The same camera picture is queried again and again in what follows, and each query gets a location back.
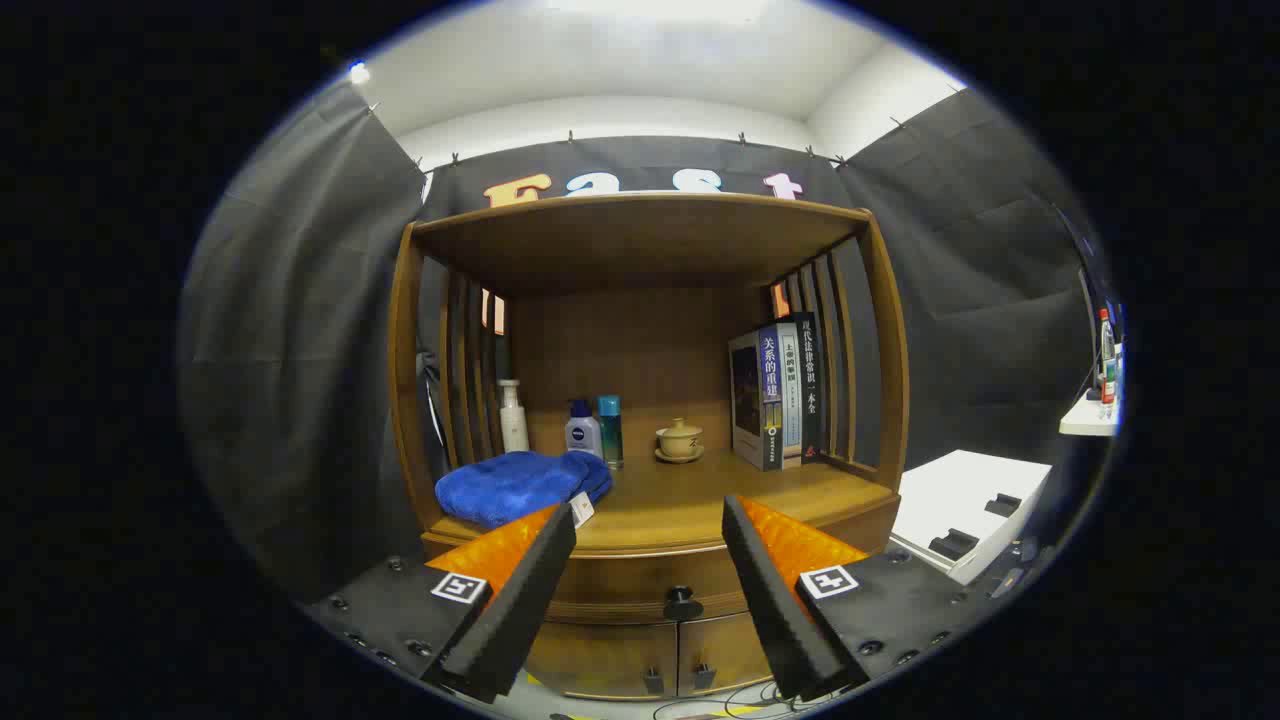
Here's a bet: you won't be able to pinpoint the wooden cabinet door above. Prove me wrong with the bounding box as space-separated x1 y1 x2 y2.
678 610 776 696
525 620 681 701

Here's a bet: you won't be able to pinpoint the wooden countertop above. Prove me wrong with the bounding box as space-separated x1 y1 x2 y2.
430 455 896 557

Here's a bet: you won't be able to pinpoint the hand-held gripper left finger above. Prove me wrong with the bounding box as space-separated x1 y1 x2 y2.
300 503 579 704

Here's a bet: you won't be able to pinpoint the black floor cables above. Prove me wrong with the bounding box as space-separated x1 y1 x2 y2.
655 680 831 720

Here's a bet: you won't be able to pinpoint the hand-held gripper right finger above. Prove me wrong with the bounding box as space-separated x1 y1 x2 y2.
720 493 991 703

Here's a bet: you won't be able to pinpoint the blue towel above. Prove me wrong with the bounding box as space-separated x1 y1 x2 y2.
435 450 614 531

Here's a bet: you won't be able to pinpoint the white shelf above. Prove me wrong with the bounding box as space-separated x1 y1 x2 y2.
1060 385 1123 437

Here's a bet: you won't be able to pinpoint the teal bottle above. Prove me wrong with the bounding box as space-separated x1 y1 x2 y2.
598 395 625 470

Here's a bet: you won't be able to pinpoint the wooden drawer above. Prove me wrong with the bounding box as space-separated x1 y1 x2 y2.
422 497 901 626

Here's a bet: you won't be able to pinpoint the book with black spine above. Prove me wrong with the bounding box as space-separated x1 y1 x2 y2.
795 312 824 463

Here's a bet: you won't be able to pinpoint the white bottle with blue cap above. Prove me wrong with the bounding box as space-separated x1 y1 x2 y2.
565 399 603 459

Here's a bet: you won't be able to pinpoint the white pump bottle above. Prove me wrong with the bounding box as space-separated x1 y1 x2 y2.
498 379 530 454

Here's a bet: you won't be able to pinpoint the wooden cabinet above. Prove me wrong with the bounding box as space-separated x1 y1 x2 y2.
388 192 911 701

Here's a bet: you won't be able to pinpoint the beige lidded tea cup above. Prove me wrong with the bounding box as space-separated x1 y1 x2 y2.
657 418 704 459

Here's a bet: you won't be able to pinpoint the book with pale blue spine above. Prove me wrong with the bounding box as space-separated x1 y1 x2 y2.
775 322 804 469

